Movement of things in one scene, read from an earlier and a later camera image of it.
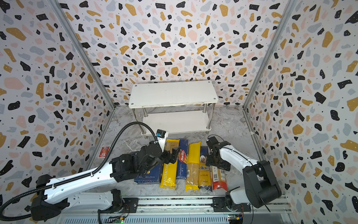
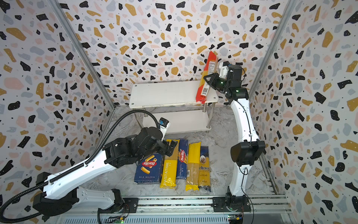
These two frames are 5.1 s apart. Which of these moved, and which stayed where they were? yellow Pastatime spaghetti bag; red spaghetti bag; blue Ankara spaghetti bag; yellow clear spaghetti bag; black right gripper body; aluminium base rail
Moved: black right gripper body; red spaghetti bag
Stayed: yellow clear spaghetti bag; yellow Pastatime spaghetti bag; blue Ankara spaghetti bag; aluminium base rail
